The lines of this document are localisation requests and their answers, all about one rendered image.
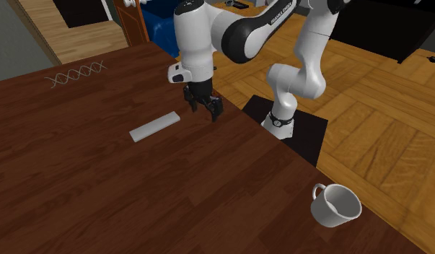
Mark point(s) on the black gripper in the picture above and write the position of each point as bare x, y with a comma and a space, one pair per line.
201, 89

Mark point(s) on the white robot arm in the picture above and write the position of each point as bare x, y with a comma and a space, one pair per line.
194, 42

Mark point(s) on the grey flat rectangular bar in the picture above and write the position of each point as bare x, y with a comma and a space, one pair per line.
154, 126

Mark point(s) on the blue armchair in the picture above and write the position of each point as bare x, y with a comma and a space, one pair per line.
162, 30

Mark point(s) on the black robot stand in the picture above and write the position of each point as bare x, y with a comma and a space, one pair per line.
305, 135

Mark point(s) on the brown wooden door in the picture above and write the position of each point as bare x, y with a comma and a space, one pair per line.
132, 24

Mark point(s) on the grey double helix figure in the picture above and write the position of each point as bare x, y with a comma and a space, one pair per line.
76, 74

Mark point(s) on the dark brown wooden table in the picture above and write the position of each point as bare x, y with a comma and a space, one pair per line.
97, 183

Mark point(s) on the white cup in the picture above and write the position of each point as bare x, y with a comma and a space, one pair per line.
338, 207

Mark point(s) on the black low cabinet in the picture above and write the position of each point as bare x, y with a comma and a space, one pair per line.
382, 24

